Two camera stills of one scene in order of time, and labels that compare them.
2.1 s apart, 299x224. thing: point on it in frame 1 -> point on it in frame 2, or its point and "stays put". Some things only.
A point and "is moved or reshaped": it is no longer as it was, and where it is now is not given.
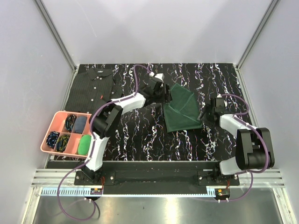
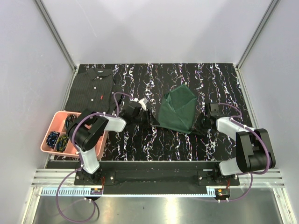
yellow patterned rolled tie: (61, 142) stays put
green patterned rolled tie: (69, 122) stays put
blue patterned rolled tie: (51, 139) stays put
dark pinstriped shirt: (91, 89) stays put
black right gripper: (203, 117) -> (196, 125)
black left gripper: (165, 97) -> (150, 119)
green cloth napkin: (181, 113) is moved or reshaped
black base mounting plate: (156, 178) stays put
